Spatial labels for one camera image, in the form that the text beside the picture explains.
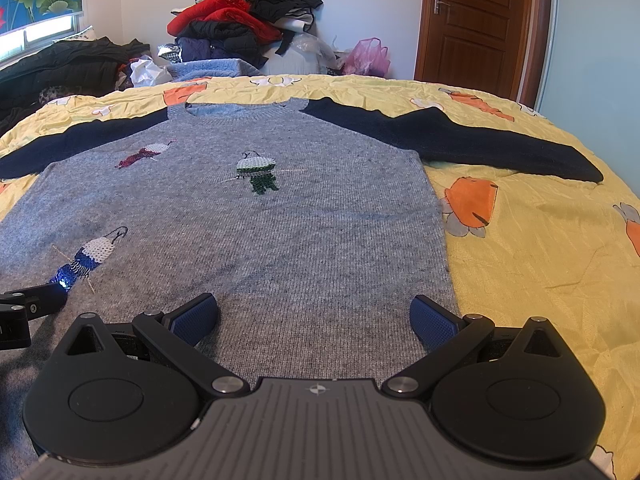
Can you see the white plastic bag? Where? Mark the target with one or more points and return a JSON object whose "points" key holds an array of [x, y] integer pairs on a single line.
{"points": [[145, 73]]}

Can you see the brown wooden door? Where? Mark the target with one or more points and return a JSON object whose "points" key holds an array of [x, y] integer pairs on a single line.
{"points": [[497, 46]]}

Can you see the light blue folded garment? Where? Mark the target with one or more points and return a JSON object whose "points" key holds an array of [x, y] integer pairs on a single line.
{"points": [[216, 67]]}

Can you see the yellow quilt with animal prints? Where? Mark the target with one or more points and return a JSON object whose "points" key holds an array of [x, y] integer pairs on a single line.
{"points": [[565, 249]]}

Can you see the pink plastic bag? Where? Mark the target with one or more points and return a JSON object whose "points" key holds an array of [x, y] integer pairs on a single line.
{"points": [[368, 58]]}

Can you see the black clothes heap at window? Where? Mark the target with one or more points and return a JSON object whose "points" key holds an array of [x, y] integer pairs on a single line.
{"points": [[68, 67]]}

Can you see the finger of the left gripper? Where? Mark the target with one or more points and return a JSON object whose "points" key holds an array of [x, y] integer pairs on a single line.
{"points": [[38, 301]]}

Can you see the glass sliding wardrobe door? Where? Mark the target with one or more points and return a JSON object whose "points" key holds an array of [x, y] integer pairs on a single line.
{"points": [[591, 79]]}

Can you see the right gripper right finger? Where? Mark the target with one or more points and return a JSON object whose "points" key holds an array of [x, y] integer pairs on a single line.
{"points": [[512, 395]]}

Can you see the grey knit sweater navy sleeves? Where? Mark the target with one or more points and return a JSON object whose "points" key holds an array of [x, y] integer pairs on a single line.
{"points": [[313, 224]]}

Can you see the pile of red black clothes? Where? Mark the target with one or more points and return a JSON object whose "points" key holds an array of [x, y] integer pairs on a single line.
{"points": [[242, 29]]}

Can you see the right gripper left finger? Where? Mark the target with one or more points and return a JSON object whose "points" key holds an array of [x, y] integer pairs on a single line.
{"points": [[118, 393]]}

